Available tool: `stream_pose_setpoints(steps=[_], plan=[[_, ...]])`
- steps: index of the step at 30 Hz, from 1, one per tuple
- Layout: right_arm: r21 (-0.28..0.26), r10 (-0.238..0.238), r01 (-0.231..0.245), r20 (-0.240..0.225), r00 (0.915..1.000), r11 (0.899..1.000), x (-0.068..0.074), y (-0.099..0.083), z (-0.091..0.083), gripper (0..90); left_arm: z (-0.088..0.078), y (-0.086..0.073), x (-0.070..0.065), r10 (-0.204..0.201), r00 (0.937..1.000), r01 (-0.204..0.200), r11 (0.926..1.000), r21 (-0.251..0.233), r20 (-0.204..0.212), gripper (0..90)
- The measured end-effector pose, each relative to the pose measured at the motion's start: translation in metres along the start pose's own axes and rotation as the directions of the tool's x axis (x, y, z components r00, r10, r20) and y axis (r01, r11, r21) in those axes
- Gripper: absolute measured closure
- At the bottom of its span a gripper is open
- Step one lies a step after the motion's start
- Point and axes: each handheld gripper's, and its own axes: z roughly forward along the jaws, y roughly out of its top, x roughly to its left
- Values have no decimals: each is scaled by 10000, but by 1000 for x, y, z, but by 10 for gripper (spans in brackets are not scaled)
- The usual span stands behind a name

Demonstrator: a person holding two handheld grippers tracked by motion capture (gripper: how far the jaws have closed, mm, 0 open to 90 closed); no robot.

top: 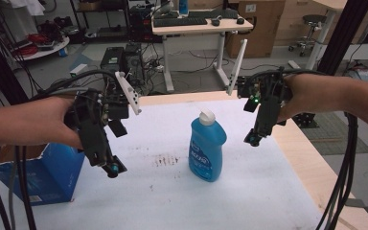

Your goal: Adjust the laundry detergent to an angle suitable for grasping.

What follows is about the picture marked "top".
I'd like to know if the grey cable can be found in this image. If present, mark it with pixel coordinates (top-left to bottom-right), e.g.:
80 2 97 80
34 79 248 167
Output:
8 86 91 230

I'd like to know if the black metal bracket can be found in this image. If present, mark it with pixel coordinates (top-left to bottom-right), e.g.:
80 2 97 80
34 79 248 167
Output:
291 111 318 129

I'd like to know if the black keyboard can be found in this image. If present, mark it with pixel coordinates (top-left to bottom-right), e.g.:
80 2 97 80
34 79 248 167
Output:
187 9 240 20
152 16 209 29

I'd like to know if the grey floor mat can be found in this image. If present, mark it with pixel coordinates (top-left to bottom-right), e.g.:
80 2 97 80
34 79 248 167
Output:
299 111 368 156

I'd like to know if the red cable coil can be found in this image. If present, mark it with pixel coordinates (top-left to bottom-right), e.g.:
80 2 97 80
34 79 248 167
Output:
15 33 51 58

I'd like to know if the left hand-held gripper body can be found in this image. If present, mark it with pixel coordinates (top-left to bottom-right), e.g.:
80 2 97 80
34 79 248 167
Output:
64 70 143 129

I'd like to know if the blue cardboard box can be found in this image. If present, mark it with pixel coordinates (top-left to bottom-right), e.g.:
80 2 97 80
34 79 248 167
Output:
0 142 86 207

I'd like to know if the round white table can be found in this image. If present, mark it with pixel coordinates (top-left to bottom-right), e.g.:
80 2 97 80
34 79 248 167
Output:
11 35 71 62

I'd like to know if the white desk with wooden top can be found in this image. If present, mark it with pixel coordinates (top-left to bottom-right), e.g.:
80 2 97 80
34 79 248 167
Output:
150 12 256 94

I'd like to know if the white box with green light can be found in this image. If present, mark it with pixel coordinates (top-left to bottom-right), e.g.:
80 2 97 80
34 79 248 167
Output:
69 62 89 79

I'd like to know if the black shelf rack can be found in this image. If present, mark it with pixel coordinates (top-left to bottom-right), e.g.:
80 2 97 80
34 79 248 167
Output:
69 0 132 43

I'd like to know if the blue can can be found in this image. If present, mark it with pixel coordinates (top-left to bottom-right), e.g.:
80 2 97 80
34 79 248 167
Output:
178 0 190 16

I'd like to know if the large brown cardboard box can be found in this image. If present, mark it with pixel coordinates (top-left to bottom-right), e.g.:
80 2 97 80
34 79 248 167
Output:
224 0 287 59

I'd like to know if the white desk with pale top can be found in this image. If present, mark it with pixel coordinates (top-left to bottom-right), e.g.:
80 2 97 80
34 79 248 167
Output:
304 0 368 77

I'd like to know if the blue detergent bottle white cap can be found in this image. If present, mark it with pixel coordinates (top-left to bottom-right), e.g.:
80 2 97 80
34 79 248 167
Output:
188 107 228 183

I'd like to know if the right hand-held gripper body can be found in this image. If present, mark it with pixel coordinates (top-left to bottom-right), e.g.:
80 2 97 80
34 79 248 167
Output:
226 38 293 104

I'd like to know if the person's left hand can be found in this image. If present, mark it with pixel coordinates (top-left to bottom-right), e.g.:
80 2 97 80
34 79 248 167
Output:
28 96 84 150

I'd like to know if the black metal frame post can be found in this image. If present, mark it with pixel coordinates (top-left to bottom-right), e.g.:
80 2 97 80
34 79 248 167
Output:
0 17 31 107
316 0 368 77

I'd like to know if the black computer tower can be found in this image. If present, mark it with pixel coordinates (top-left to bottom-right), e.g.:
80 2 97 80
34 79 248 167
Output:
123 43 146 88
100 46 125 74

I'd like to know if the white foam mat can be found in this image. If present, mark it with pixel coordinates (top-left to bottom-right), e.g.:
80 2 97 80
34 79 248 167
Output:
0 97 326 230

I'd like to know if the person's right hand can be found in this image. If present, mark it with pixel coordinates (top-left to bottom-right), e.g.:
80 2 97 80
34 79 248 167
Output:
277 73 334 125

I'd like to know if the black stool on wheels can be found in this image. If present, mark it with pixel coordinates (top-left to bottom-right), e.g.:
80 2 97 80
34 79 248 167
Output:
287 13 329 58

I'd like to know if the white cloth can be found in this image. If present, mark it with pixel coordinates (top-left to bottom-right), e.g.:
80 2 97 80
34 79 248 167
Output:
0 0 46 17

